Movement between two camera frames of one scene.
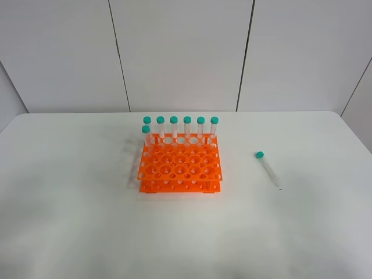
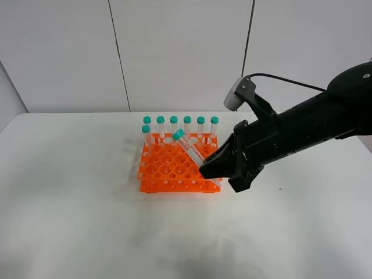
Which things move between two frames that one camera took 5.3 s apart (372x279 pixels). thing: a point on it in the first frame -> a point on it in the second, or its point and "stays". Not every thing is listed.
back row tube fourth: (187, 121) stays
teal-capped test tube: (260, 155) -> (179, 135)
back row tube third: (174, 121) stays
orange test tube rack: (180, 163) stays
